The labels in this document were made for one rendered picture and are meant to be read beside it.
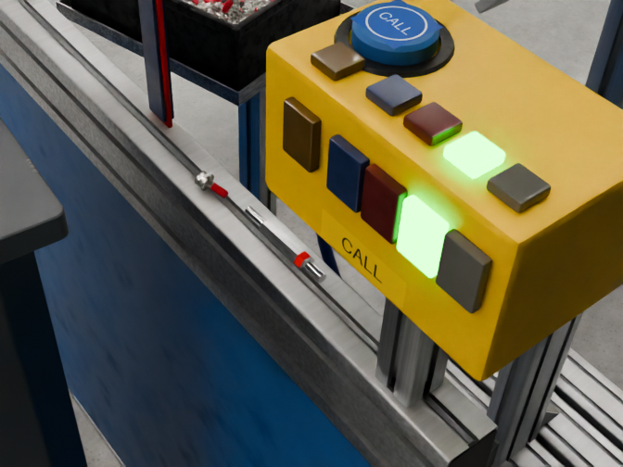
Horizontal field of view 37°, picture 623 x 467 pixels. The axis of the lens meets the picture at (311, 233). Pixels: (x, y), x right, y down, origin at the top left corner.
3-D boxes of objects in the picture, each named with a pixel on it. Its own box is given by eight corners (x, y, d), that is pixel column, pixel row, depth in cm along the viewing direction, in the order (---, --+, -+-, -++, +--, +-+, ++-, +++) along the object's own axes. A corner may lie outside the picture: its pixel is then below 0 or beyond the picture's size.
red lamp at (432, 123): (462, 132, 39) (464, 120, 38) (430, 148, 38) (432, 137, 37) (432, 110, 40) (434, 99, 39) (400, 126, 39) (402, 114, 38)
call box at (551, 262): (616, 306, 46) (686, 139, 39) (473, 409, 42) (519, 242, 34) (400, 137, 55) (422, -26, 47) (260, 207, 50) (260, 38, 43)
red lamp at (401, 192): (401, 241, 40) (410, 189, 38) (391, 246, 40) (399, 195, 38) (369, 212, 42) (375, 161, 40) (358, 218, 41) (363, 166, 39)
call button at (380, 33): (453, 57, 43) (459, 25, 42) (389, 87, 42) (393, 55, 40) (396, 18, 46) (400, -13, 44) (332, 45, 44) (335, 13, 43)
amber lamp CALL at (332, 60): (365, 69, 42) (366, 58, 41) (334, 83, 41) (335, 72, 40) (339, 50, 43) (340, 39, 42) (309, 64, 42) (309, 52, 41)
